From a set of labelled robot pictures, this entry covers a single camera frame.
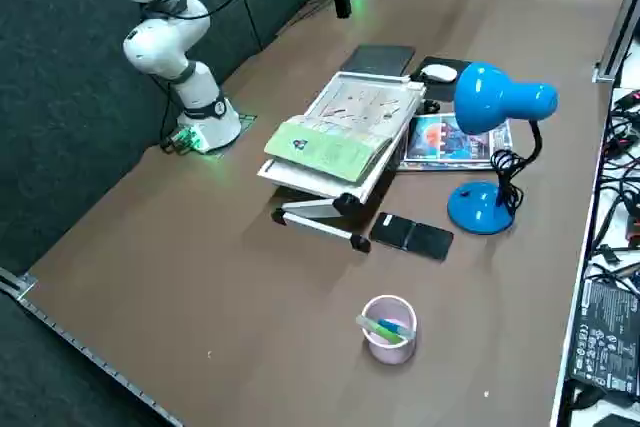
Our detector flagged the green covered book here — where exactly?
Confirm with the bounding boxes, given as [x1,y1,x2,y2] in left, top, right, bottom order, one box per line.
[263,75,420,183]

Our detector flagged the blue desk lamp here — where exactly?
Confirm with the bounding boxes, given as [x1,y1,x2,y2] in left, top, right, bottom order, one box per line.
[446,60,560,236]

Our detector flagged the white book stand aluminium legs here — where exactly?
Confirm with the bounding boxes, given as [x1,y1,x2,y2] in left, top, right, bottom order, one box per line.
[256,70,429,253]

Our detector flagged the black notebook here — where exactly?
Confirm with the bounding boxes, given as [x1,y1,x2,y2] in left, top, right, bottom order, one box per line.
[342,44,417,78]

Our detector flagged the white computer mouse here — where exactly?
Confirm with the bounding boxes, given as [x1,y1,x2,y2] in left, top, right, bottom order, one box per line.
[419,64,459,83]

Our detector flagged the black mouse pad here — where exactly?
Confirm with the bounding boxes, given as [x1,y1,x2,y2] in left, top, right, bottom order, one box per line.
[409,56,474,103]

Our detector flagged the blue colourful magazine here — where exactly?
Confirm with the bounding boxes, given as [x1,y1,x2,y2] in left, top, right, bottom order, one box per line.
[397,113,515,172]

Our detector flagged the black folding smartphone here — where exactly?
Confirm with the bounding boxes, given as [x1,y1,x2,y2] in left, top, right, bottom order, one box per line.
[368,211,455,262]

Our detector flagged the blue pen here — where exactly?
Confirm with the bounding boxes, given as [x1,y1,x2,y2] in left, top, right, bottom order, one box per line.
[377,318,416,341]

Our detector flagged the green highlighter pen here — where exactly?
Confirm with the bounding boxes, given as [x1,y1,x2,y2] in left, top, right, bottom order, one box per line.
[355,315,405,346]

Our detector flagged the pink pen cup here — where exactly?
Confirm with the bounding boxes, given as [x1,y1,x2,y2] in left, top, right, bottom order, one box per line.
[360,295,419,366]

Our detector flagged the black power adapter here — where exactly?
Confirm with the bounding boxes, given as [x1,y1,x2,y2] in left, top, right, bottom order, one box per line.
[567,276,640,396]

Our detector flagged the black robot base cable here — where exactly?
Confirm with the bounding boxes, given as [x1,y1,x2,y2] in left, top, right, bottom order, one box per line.
[279,0,336,38]

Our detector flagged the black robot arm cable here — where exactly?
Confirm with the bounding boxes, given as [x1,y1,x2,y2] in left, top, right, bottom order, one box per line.
[142,0,266,53]

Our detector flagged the black lamp power cable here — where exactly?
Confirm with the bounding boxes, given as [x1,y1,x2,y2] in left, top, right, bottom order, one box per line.
[489,148,525,213]

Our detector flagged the aluminium profile post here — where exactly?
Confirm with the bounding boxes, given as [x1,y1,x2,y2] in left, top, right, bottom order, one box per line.
[593,0,640,84]

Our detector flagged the metal table edge rail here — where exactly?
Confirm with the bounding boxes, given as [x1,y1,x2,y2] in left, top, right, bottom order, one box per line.
[0,266,184,427]

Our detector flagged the black power cord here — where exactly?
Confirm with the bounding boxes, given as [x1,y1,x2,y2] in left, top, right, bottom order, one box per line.
[569,381,640,427]

